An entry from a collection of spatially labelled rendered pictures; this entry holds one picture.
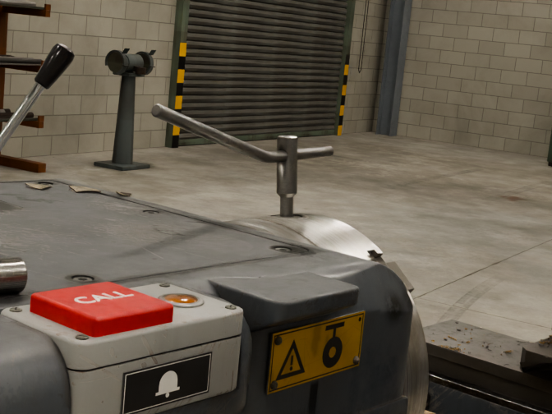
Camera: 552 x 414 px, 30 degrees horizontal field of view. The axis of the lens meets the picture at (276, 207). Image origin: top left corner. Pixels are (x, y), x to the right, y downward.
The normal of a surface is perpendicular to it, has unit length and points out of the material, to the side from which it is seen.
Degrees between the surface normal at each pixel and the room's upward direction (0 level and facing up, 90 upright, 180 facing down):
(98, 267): 0
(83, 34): 90
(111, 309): 0
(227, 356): 90
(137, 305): 0
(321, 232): 16
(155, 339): 90
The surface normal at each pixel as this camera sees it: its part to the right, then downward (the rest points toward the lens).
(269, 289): 0.10, -0.98
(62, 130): 0.85, 0.17
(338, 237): 0.35, -0.86
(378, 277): 0.76, -0.32
